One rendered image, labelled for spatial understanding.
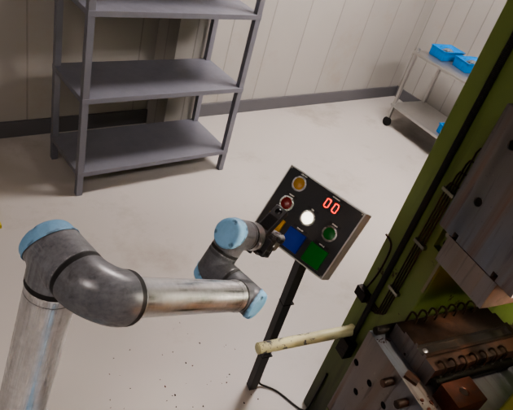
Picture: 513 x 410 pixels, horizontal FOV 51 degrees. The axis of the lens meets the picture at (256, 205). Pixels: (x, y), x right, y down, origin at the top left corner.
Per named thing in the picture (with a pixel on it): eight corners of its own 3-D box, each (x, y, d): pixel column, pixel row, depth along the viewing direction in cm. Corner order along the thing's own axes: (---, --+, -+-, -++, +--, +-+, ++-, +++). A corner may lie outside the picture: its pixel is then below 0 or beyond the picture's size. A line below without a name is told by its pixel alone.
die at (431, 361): (424, 386, 166) (436, 369, 161) (388, 335, 180) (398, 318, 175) (515, 360, 185) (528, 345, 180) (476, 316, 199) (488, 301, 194)
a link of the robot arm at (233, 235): (205, 237, 154) (224, 209, 152) (226, 240, 165) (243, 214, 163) (227, 257, 150) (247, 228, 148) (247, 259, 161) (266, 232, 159)
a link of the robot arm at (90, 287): (107, 293, 93) (278, 292, 152) (69, 250, 99) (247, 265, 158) (75, 345, 95) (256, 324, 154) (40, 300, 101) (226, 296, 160)
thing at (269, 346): (257, 359, 199) (261, 350, 196) (252, 347, 203) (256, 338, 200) (353, 338, 219) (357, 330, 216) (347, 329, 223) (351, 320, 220)
